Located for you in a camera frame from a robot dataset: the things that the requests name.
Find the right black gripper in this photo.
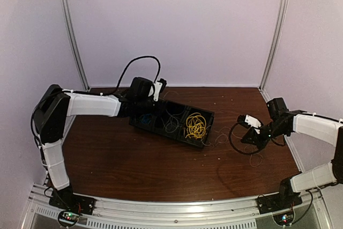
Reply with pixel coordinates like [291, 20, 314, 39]
[241, 120, 288, 149]

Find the yellow cable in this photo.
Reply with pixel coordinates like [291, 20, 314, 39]
[183, 112, 207, 141]

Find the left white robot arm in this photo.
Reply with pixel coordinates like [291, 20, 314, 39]
[30, 77, 167, 210]

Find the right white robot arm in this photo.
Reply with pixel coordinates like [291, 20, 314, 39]
[237, 98, 342, 209]

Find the black three-compartment bin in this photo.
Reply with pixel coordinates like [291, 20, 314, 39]
[129, 100, 214, 149]

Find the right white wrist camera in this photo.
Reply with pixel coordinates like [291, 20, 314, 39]
[237, 114, 262, 134]

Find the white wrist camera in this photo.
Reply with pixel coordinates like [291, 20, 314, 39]
[153, 78, 167, 102]
[237, 114, 262, 134]

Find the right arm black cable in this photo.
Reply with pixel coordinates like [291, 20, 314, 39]
[228, 121, 255, 156]

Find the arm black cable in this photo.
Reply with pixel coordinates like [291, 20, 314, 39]
[228, 121, 255, 156]
[101, 56, 161, 97]

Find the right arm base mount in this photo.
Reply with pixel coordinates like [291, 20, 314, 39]
[256, 194, 303, 227]

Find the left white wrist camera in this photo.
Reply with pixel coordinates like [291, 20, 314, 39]
[153, 78, 167, 102]

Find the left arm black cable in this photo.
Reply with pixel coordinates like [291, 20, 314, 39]
[101, 56, 161, 97]

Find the aluminium front rail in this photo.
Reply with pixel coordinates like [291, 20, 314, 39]
[26, 190, 330, 229]

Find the right aluminium frame post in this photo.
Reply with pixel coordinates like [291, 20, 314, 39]
[259, 0, 289, 92]

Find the aluminium frame post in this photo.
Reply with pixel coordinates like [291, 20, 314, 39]
[259, 0, 289, 92]
[61, 0, 90, 91]

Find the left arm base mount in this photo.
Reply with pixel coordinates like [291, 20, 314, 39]
[49, 195, 95, 227]

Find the left aluminium frame post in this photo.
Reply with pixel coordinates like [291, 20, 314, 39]
[61, 0, 90, 91]

